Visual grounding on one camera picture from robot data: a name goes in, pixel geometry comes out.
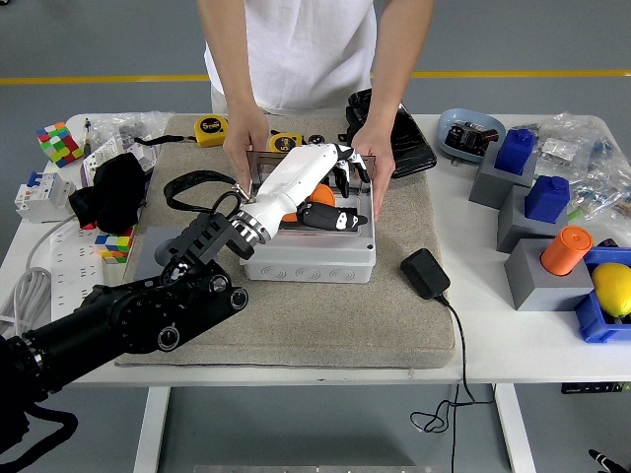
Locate person's right hand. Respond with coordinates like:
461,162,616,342
222,104,271,191

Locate small white module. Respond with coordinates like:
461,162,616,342
131,145,159,172

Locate yellow round-faced tape measure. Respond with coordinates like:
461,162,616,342
267,131,305,154

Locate blue plastic bin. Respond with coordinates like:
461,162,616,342
573,245,631,344

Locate white circuit breaker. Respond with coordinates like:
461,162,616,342
14,170,78,224

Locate light blue bowl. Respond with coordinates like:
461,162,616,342
437,107,508,166

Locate yellow lemon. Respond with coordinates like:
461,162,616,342
591,262,631,318

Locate small colourful puzzle cube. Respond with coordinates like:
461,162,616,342
94,226,136,266

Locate black power adapter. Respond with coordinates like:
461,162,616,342
399,247,452,300

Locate black cloth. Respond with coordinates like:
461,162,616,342
68,151,151,234

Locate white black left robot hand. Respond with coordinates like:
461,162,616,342
244,141,372,237

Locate dark electronic parts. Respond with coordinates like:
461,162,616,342
445,120,500,159

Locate grey cube holder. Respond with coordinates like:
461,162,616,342
503,237,596,312
496,184,569,255
467,147,539,211
131,226,198,283

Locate black tape measure strap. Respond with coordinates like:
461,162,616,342
133,133,198,148

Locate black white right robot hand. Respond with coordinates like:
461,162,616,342
589,447,631,473

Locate white printed packet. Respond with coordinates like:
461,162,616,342
80,135,127,186

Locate white table leg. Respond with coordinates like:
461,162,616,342
132,385,172,473
494,383,536,473

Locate person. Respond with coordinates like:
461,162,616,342
203,0,380,117

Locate grey-brown mat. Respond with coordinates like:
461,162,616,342
105,113,456,370

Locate clear bag of metal parts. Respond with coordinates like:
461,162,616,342
91,110,172,149

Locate black adapter cord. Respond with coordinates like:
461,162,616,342
409,293,496,435

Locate white power strip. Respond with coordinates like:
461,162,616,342
50,227,105,321

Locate grey plastic junction box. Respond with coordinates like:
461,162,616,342
240,181,378,285

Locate yellow square tape measure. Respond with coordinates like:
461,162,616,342
193,114,231,148

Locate clear bag of small parts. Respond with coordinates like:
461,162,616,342
566,132,631,223

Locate large colourful puzzle cube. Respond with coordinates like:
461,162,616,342
35,121,85,169

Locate black foot pedal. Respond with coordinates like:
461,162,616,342
344,88,438,179

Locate clear bag of white parts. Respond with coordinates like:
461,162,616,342
534,111,593,167

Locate person's left hand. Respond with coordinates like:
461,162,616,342
350,121,397,223

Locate black table control panel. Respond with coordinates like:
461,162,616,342
560,381,631,395

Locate orange cylinder battery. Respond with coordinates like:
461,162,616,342
285,182,339,226
539,226,594,276

